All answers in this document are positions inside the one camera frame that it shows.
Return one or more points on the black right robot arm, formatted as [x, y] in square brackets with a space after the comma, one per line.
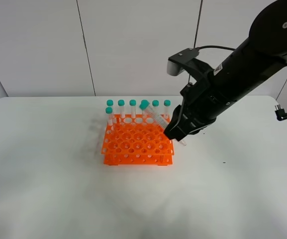
[259, 57]

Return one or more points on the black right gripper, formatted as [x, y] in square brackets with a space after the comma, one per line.
[203, 102]

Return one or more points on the teal-capped test tube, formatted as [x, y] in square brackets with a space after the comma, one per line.
[150, 109]

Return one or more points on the orange test tube rack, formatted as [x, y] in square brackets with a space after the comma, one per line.
[138, 141]

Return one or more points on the teal-capped tube front left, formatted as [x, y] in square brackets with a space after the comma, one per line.
[110, 117]

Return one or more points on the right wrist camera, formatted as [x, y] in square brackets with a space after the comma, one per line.
[185, 60]

